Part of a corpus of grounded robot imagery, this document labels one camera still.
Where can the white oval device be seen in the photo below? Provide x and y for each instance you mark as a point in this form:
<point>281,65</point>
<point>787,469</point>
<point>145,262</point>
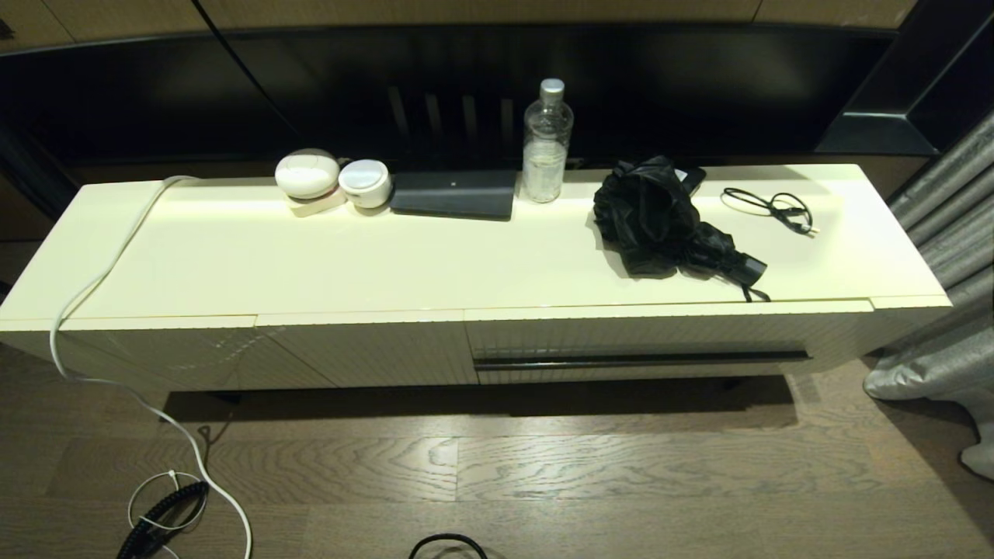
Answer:
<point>307,175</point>

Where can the black wall shelf frame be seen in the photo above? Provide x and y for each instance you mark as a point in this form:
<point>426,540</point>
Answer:
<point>877,128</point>

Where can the beige device base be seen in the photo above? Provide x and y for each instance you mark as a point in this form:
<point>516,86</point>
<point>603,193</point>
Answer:
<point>314,206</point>

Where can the black umbrella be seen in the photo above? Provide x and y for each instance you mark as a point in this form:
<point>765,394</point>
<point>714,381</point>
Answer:
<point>652,217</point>

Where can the white round device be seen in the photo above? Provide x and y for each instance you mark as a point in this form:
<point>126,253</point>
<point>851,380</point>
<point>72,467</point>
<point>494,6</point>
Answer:
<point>365,182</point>

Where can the clear plastic water bottle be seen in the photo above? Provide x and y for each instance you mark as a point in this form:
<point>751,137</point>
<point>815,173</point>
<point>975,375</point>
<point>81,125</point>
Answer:
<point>546,155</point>

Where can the black flat set-top box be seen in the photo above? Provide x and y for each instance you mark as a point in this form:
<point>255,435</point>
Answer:
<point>454,194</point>

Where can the cream low cabinet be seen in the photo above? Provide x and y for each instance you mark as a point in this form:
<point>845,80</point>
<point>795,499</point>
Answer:
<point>388,264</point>

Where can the black television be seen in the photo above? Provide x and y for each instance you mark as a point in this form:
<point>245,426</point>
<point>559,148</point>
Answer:
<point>660,85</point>

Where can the plain cream cabinet door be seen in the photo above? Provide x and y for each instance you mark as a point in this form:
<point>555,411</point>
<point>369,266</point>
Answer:
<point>388,349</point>

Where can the grey curtain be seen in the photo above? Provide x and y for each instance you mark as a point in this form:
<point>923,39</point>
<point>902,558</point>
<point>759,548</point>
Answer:
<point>947,194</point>

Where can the scratched cream cabinet door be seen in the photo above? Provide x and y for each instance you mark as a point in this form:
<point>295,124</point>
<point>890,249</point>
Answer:
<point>194,349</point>

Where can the cream ribbed drawer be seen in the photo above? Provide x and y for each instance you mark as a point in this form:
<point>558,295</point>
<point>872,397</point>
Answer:
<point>621,334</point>

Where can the small black labelled device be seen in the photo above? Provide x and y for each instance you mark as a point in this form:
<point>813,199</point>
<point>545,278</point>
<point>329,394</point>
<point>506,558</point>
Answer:
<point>695,180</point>

